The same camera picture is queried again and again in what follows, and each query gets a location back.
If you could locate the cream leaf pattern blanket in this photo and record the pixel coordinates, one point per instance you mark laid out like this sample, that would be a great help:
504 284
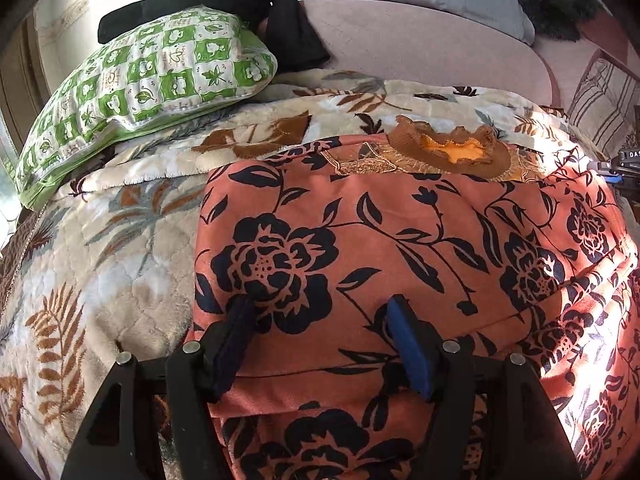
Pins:
107 265

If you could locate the green white checkered pillow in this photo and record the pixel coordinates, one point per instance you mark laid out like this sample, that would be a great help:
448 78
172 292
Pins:
158 74

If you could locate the orange black floral garment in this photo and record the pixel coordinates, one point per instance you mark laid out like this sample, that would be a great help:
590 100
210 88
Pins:
320 238

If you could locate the pink bed headboard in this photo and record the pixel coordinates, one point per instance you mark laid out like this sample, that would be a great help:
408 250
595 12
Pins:
396 41

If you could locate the black cloth on pillow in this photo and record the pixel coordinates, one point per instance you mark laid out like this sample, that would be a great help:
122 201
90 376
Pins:
283 26

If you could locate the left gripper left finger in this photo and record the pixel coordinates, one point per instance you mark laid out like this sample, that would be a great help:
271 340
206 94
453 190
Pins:
225 344

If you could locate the dark furry cushion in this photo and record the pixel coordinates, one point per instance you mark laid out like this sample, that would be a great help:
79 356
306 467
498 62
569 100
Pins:
559 19

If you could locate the striped pink pillow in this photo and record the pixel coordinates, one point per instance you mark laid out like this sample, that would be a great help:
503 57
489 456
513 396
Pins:
605 107

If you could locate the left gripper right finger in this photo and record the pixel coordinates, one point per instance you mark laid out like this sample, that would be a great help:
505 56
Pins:
417 343

